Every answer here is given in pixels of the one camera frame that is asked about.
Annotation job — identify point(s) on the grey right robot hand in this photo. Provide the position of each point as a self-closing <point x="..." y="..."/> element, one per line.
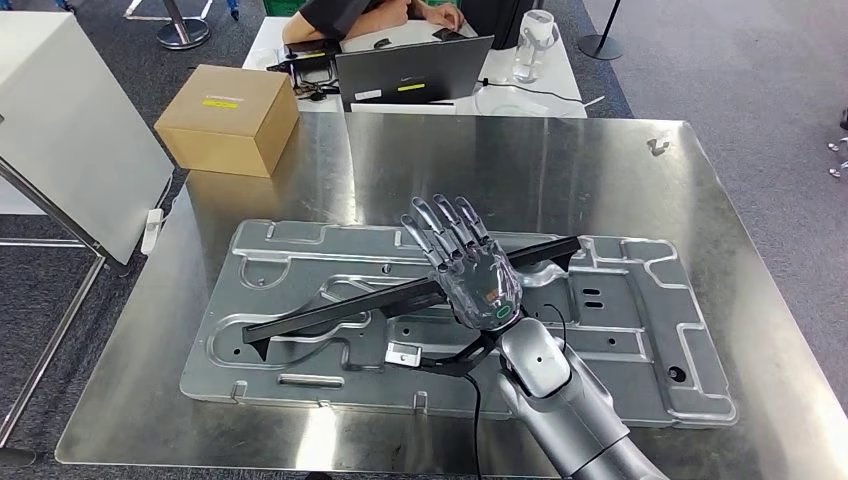
<point x="477" y="285"/>

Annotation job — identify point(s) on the person's hand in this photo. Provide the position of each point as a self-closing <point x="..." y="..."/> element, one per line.
<point x="445" y="16"/>

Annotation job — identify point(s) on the black plastic plate part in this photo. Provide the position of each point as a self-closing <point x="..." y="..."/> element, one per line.
<point x="331" y="314"/>

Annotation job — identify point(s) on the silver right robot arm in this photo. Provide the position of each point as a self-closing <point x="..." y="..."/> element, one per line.
<point x="570" y="411"/>

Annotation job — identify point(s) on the stainless steel workbench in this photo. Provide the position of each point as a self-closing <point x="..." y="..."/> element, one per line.
<point x="530" y="172"/>

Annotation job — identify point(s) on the black phone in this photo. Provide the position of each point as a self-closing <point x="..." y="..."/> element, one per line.
<point x="449" y="34"/>

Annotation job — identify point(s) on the dark laptop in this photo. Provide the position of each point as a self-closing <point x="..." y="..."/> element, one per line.
<point x="411" y="73"/>

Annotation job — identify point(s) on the black computer mouse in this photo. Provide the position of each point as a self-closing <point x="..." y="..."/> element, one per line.
<point x="381" y="43"/>

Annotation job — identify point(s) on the clear plastic water bottle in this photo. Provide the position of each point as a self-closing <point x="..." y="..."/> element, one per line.
<point x="533" y="46"/>

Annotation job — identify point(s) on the person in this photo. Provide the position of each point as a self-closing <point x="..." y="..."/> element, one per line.
<point x="338" y="13"/>

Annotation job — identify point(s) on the white desk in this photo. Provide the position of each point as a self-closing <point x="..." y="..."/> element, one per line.
<point x="563" y="73"/>

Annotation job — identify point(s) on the black desk clutter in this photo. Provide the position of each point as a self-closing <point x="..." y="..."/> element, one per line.
<point x="311" y="66"/>

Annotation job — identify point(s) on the black stanchion base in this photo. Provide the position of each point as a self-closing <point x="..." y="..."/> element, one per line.
<point x="599" y="46"/>

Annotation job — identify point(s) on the stamped sheet metal panel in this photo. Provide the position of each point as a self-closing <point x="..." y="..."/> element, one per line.
<point x="629" y="344"/>

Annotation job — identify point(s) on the brown cardboard box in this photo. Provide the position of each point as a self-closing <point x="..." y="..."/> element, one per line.
<point x="225" y="126"/>

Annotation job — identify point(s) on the chrome stanchion base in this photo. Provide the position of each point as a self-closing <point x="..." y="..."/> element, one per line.
<point x="182" y="33"/>

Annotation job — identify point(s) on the white power strip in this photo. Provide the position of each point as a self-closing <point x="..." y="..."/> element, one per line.
<point x="152" y="232"/>

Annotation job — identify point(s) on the chrome chair base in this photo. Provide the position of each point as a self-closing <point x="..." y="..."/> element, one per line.
<point x="838" y="152"/>

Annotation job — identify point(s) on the white board panel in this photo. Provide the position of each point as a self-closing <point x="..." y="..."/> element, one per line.
<point x="66" y="132"/>

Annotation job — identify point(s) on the stainless steel table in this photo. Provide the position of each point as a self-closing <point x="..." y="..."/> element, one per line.
<point x="46" y="344"/>

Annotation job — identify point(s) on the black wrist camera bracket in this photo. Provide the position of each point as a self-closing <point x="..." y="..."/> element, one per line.
<point x="464" y="361"/>

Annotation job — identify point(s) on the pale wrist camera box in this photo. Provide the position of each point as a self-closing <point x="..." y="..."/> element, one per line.
<point x="403" y="355"/>

